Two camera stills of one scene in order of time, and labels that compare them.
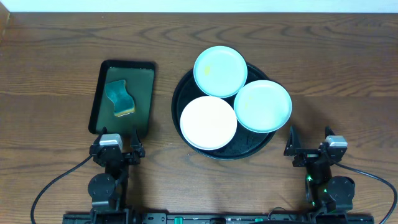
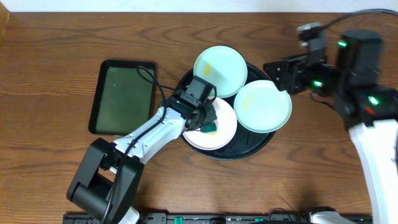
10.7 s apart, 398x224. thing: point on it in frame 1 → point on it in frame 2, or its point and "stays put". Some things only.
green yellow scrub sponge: (123, 101) → (210, 128)
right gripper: (311, 155) → (286, 74)
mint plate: (220, 71) stays put
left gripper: (123, 156) → (205, 115)
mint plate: (262, 106) stays put
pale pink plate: (208, 122) stays put
